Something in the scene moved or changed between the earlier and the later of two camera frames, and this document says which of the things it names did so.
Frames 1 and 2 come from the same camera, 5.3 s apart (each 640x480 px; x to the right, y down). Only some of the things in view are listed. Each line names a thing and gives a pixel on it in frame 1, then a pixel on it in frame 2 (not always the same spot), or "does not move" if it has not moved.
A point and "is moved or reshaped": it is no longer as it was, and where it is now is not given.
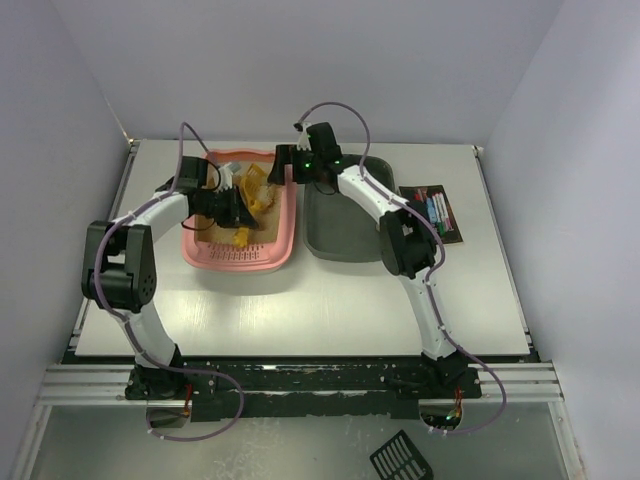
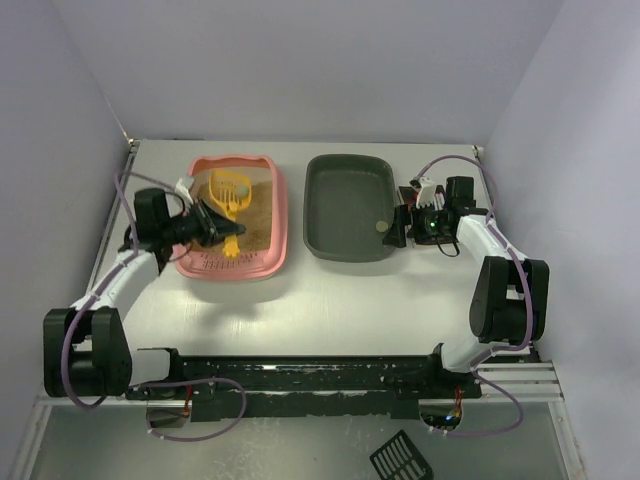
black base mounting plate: [392, 390] does not move
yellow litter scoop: [249, 185] is moved or reshaped
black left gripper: [235, 208] → [203, 223]
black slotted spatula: [400, 459] does not move
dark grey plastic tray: [336, 228] does not move
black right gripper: [282, 163] → [403, 226]
